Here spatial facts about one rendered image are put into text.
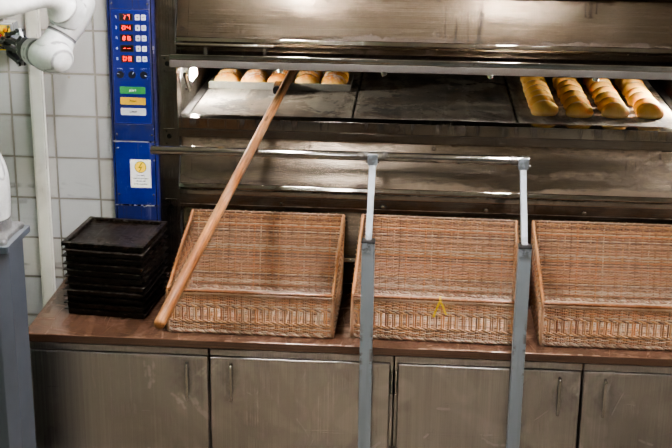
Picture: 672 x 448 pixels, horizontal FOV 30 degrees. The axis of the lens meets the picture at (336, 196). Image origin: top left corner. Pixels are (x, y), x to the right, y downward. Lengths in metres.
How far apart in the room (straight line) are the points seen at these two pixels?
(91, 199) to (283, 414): 1.08
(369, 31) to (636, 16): 0.90
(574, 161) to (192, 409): 1.56
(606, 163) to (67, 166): 1.91
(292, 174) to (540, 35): 0.98
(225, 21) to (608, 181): 1.44
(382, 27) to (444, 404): 1.28
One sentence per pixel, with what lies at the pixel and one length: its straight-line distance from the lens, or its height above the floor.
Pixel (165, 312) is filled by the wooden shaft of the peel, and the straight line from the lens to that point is 3.22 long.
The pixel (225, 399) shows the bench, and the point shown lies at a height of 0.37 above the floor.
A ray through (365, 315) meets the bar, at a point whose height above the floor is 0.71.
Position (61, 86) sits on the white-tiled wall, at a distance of 4.52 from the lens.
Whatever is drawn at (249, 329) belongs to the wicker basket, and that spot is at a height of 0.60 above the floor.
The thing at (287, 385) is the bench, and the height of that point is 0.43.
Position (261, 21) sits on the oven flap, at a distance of 4.33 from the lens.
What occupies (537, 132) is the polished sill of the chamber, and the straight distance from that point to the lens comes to 4.39.
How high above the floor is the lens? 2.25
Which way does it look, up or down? 18 degrees down
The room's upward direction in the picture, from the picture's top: 1 degrees clockwise
